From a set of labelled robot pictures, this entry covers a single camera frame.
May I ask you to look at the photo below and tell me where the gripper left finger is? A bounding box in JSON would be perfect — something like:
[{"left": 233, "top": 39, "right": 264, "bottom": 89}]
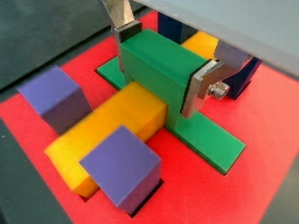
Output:
[{"left": 101, "top": 0, "right": 144, "bottom": 73}]

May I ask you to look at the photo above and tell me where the blue block left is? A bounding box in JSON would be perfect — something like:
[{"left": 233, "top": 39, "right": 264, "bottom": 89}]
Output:
[{"left": 157, "top": 13, "right": 197, "bottom": 44}]

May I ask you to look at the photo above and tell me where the green bridge block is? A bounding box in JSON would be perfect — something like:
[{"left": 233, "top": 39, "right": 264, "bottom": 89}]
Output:
[{"left": 97, "top": 29, "right": 245, "bottom": 173}]

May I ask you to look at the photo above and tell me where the purple block left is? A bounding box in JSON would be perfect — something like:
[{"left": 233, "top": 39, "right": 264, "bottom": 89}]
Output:
[{"left": 79, "top": 126, "right": 161, "bottom": 214}]

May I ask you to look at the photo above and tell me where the blue block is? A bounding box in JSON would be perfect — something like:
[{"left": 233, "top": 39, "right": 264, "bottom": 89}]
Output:
[
  {"left": 157, "top": 13, "right": 197, "bottom": 44},
  {"left": 223, "top": 57, "right": 263, "bottom": 100}
]

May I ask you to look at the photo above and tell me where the purple block right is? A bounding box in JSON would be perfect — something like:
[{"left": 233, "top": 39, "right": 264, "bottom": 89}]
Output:
[{"left": 17, "top": 66, "right": 92, "bottom": 134}]

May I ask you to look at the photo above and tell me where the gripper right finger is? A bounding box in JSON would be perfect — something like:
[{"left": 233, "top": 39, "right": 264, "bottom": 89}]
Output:
[{"left": 181, "top": 41, "right": 249, "bottom": 118}]

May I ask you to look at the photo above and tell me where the yellow arch block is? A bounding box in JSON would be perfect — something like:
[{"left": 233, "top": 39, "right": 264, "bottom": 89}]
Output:
[{"left": 43, "top": 31, "right": 220, "bottom": 199}]

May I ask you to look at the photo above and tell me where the purple block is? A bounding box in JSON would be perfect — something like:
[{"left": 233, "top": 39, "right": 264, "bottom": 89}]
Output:
[
  {"left": 17, "top": 66, "right": 92, "bottom": 134},
  {"left": 79, "top": 126, "right": 161, "bottom": 214}
]

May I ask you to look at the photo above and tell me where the blue block right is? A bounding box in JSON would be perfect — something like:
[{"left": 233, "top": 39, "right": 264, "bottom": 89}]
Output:
[{"left": 223, "top": 57, "right": 263, "bottom": 100}]

